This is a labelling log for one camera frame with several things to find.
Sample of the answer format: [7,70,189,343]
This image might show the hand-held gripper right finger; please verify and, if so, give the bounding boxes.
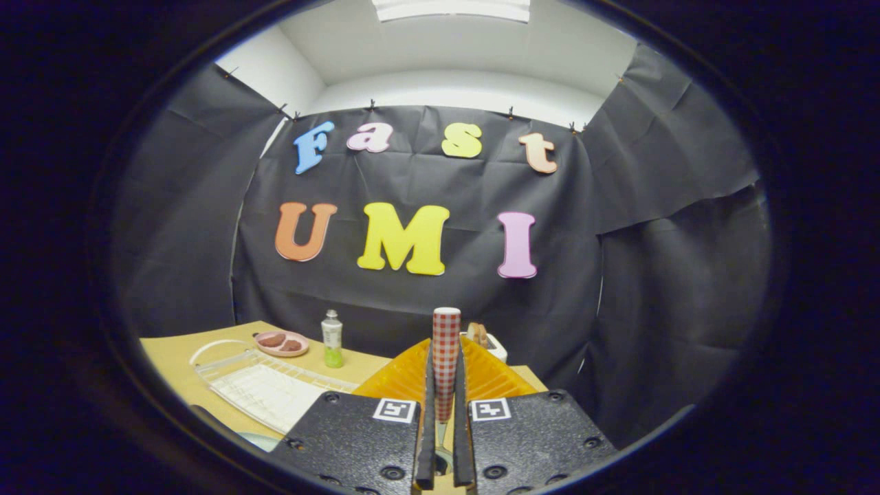
[452,335,618,494]

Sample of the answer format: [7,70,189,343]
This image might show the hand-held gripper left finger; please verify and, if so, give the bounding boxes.
[269,337,438,494]

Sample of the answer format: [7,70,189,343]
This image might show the white wire dish rack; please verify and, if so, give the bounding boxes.
[189,338,360,435]

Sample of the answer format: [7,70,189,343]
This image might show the pale green plate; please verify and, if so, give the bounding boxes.
[237,431,283,453]

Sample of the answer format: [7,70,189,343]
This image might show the red checkered handle spoon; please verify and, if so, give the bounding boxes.
[432,307,463,476]

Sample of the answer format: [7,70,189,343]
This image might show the pink plate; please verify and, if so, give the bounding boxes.
[254,331,310,358]

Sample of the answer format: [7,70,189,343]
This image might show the white toaster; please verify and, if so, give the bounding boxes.
[462,333,508,364]

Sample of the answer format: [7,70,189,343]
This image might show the clear bottle with green liquid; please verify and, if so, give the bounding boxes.
[321,309,344,369]

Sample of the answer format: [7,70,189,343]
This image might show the ceiling light panel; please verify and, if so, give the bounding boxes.
[371,0,531,23]

